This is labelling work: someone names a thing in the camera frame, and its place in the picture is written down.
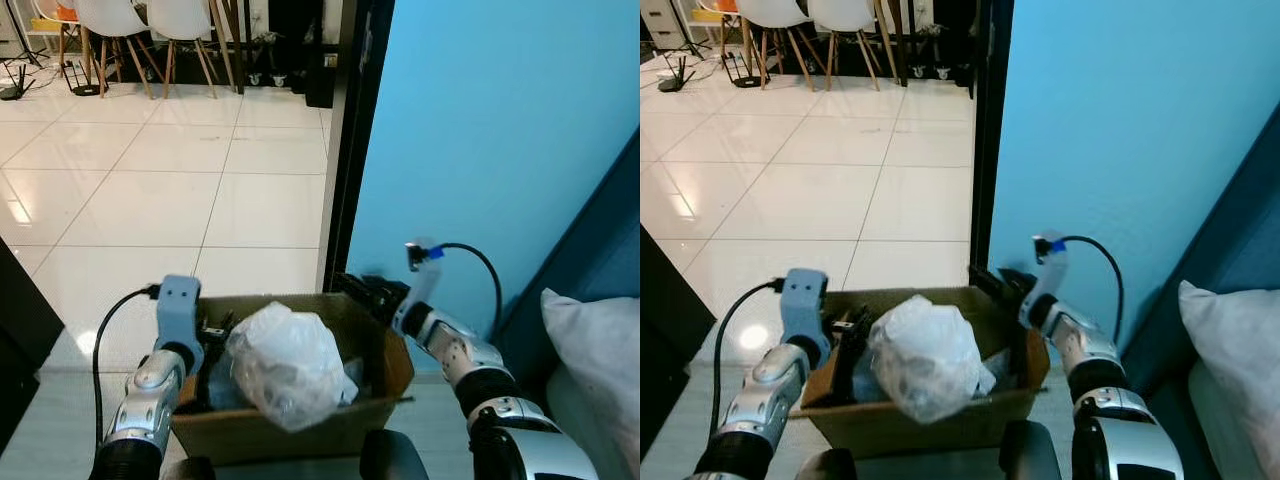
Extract clear plastic bag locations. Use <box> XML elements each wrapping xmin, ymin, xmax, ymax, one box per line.
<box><xmin>867</xmin><ymin>293</ymin><xmax>998</xmax><ymax>426</ymax></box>
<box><xmin>224</xmin><ymin>300</ymin><xmax>363</xmax><ymax>434</ymax></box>

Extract pink pillow orange dots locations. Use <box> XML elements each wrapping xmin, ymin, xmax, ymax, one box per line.
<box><xmin>1177</xmin><ymin>280</ymin><xmax>1280</xmax><ymax>480</ymax></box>
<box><xmin>540</xmin><ymin>288</ymin><xmax>641</xmax><ymax>480</ymax></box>

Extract silver robot right leg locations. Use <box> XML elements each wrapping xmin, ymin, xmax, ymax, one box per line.
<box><xmin>998</xmin><ymin>420</ymin><xmax>1063</xmax><ymax>480</ymax></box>
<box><xmin>358</xmin><ymin>428</ymin><xmax>433</xmax><ymax>480</ymax></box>

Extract black door leaf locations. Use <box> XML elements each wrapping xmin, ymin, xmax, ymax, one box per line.
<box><xmin>640</xmin><ymin>225</ymin><xmax>717</xmax><ymax>446</ymax></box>
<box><xmin>0</xmin><ymin>238</ymin><xmax>67</xmax><ymax>453</ymax></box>

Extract blue fabric headboard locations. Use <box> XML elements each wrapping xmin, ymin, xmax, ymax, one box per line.
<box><xmin>495</xmin><ymin>130</ymin><xmax>641</xmax><ymax>346</ymax></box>
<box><xmin>1125</xmin><ymin>130</ymin><xmax>1280</xmax><ymax>401</ymax></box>

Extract black cabinet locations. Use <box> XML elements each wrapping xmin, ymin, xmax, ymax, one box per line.
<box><xmin>265</xmin><ymin>0</ymin><xmax>341</xmax><ymax>109</ymax></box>
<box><xmin>930</xmin><ymin>0</ymin><xmax>979</xmax><ymax>99</ymax></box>

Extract black wifi router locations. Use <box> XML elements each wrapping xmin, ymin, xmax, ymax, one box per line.
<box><xmin>0</xmin><ymin>60</ymin><xmax>37</xmax><ymax>102</ymax></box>
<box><xmin>720</xmin><ymin>50</ymin><xmax>763</xmax><ymax>89</ymax></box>
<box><xmin>63</xmin><ymin>58</ymin><xmax>107</xmax><ymax>98</ymax></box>
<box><xmin>655</xmin><ymin>55</ymin><xmax>698</xmax><ymax>94</ymax></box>

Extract white chair wooden legs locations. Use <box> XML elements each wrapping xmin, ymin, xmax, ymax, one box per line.
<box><xmin>72</xmin><ymin>0</ymin><xmax>153</xmax><ymax>101</ymax></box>
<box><xmin>150</xmin><ymin>0</ymin><xmax>219</xmax><ymax>99</ymax></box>
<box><xmin>808</xmin><ymin>0</ymin><xmax>889</xmax><ymax>93</ymax></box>
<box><xmin>738</xmin><ymin>0</ymin><xmax>816</xmax><ymax>93</ymax></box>

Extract white drawer unit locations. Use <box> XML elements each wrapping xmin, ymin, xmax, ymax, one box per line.
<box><xmin>640</xmin><ymin>0</ymin><xmax>691</xmax><ymax>51</ymax></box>
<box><xmin>0</xmin><ymin>0</ymin><xmax>31</xmax><ymax>59</ymax></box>

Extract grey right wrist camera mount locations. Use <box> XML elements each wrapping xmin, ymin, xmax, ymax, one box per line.
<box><xmin>1032</xmin><ymin>230</ymin><xmax>1071</xmax><ymax>303</ymax></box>
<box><xmin>404</xmin><ymin>238</ymin><xmax>447</xmax><ymax>313</ymax></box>

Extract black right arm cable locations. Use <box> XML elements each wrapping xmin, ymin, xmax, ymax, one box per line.
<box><xmin>1060</xmin><ymin>235</ymin><xmax>1126</xmax><ymax>346</ymax></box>
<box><xmin>438</xmin><ymin>242</ymin><xmax>504</xmax><ymax>343</ymax></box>

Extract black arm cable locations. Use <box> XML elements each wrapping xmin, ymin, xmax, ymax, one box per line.
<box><xmin>438</xmin><ymin>242</ymin><xmax>504</xmax><ymax>343</ymax></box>
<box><xmin>92</xmin><ymin>284</ymin><xmax>163</xmax><ymax>446</ymax></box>
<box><xmin>1060</xmin><ymin>235</ymin><xmax>1126</xmax><ymax>346</ymax></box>
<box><xmin>713</xmin><ymin>280</ymin><xmax>789</xmax><ymax>446</ymax></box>

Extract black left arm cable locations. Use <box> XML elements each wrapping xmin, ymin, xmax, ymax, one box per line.
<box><xmin>713</xmin><ymin>280</ymin><xmax>789</xmax><ymax>446</ymax></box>
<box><xmin>92</xmin><ymin>284</ymin><xmax>163</xmax><ymax>446</ymax></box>

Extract black door frame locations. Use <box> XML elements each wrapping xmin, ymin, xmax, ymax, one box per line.
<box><xmin>965</xmin><ymin>0</ymin><xmax>1016</xmax><ymax>293</ymax></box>
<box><xmin>318</xmin><ymin>0</ymin><xmax>397</xmax><ymax>293</ymax></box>

